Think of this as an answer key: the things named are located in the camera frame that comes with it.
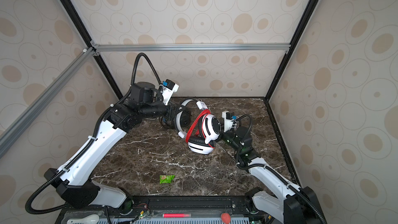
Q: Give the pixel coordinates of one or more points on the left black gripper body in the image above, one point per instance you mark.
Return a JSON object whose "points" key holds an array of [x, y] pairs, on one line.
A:
{"points": [[155, 108]]}

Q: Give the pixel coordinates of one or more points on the black blue headphones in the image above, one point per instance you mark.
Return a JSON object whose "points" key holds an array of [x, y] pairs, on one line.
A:
{"points": [[175, 115]]}

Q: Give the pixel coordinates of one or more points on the back aluminium rail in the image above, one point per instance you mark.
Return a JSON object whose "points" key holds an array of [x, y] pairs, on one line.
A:
{"points": [[191, 47]]}

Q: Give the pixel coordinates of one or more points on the green snack packet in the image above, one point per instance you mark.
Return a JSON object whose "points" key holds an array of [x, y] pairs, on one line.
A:
{"points": [[166, 179]]}

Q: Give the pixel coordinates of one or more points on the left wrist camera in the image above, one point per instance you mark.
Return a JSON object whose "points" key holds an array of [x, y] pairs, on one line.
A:
{"points": [[168, 88]]}

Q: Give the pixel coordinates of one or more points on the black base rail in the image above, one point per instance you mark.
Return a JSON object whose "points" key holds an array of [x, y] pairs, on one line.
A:
{"points": [[150, 210]]}

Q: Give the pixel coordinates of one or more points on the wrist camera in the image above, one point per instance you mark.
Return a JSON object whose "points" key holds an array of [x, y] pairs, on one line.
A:
{"points": [[229, 121], [168, 88]]}

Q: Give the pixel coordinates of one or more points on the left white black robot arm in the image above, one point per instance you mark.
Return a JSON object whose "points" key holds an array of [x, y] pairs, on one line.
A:
{"points": [[72, 180]]}

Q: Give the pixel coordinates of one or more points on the aluminium rail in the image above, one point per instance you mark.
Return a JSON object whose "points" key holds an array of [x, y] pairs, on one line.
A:
{"points": [[191, 47], [18, 127]]}

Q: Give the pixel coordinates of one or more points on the red round object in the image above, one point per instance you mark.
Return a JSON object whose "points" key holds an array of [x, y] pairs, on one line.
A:
{"points": [[225, 218]]}

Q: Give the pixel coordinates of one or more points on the left aluminium rail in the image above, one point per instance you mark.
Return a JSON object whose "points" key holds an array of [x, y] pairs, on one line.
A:
{"points": [[18, 127]]}

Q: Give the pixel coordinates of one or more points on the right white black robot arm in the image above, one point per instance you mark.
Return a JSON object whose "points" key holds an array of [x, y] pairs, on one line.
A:
{"points": [[289, 203]]}

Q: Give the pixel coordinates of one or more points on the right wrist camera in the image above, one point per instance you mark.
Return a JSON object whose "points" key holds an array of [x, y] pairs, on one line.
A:
{"points": [[229, 121]]}

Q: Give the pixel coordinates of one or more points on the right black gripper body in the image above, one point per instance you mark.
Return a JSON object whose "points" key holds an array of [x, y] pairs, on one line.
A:
{"points": [[230, 139]]}

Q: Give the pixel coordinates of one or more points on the white plastic object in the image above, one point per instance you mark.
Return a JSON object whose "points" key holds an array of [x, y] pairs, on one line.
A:
{"points": [[91, 219]]}

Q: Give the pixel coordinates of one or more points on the pink marker pen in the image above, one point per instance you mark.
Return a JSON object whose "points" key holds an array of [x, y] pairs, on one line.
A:
{"points": [[176, 215]]}

